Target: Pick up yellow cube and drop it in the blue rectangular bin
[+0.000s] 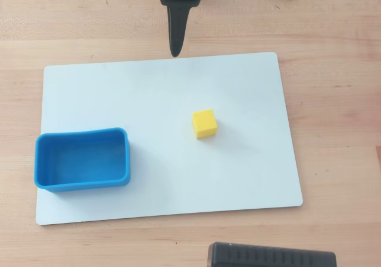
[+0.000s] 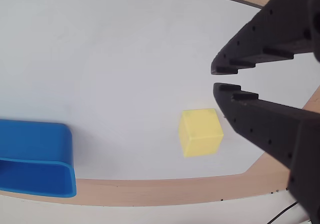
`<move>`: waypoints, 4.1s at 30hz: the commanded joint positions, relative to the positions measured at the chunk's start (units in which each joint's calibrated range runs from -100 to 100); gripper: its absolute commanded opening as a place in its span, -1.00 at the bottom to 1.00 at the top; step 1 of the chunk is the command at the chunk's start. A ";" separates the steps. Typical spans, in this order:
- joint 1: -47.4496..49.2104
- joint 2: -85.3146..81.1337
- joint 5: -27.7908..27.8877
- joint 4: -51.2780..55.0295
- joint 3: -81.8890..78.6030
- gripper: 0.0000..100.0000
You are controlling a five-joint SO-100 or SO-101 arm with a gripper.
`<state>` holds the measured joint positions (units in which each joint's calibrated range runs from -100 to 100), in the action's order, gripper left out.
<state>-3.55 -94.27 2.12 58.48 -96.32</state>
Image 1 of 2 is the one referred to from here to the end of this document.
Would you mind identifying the yellow cube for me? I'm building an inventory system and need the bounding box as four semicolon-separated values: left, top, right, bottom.
191;109;218;139

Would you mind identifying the white rectangular mat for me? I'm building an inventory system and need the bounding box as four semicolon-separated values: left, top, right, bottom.
35;51;304;226

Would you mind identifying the blue rectangular bin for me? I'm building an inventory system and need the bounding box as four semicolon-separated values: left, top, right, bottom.
33;127;132;193

